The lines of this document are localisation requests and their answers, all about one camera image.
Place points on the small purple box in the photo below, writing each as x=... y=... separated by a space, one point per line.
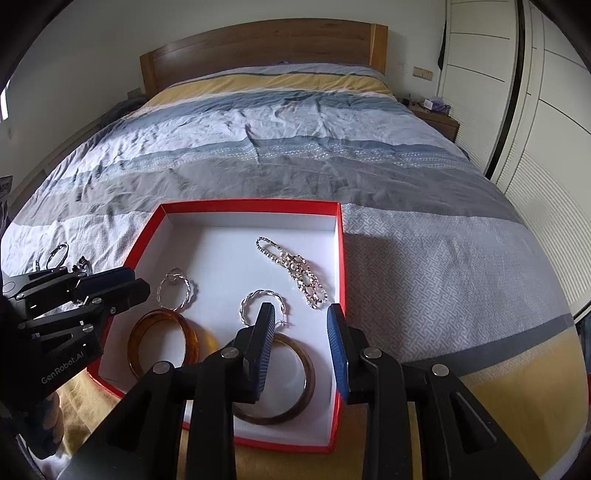
x=435 y=104

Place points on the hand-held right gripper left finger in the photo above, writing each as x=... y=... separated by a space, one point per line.
x=261 y=350

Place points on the wooden headboard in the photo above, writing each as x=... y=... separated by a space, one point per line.
x=258 y=55

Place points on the amber translucent bangle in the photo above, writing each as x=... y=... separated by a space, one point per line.
x=138 y=350

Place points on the silver oval bangle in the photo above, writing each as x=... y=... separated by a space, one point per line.
x=56 y=251

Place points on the white wardrobe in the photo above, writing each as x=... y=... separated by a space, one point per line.
x=521 y=115

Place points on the dark grey pillow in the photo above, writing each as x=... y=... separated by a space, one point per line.
x=120 y=110

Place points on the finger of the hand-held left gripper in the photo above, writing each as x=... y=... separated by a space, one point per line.
x=108 y=279
x=124 y=295

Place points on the person's left hand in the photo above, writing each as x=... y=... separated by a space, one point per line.
x=48 y=420

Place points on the dark brown bangle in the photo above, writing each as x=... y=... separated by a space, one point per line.
x=300 y=406

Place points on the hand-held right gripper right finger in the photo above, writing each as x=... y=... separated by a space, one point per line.
x=339 y=355

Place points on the twisted silver hoop earring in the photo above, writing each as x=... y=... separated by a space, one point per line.
x=249 y=300
x=187 y=295

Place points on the wooden nightstand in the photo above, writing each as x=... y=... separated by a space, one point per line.
x=438 y=122

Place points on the striped duvet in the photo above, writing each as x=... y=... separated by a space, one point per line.
x=323 y=152

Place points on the red cardboard box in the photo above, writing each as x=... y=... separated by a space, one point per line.
x=231 y=258

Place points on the wall socket plate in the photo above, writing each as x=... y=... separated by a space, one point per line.
x=134 y=93
x=423 y=72

